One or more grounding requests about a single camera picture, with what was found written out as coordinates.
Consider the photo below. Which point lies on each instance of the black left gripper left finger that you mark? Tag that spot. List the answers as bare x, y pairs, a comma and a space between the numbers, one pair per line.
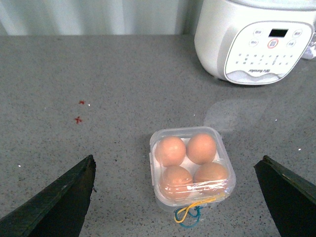
59, 210

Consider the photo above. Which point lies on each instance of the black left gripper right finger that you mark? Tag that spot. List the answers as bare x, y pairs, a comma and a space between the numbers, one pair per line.
290, 198

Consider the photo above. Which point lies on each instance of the brown egg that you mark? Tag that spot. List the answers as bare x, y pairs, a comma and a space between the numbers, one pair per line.
212, 176
201, 149
174, 183
170, 151

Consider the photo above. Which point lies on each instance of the clear plastic egg box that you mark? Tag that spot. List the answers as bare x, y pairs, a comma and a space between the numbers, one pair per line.
198, 194

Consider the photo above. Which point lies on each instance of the blue rubber band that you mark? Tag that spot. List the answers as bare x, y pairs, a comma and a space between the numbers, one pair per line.
193, 212

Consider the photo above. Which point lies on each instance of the white Joyoung blender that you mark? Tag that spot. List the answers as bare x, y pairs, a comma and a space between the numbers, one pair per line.
253, 42

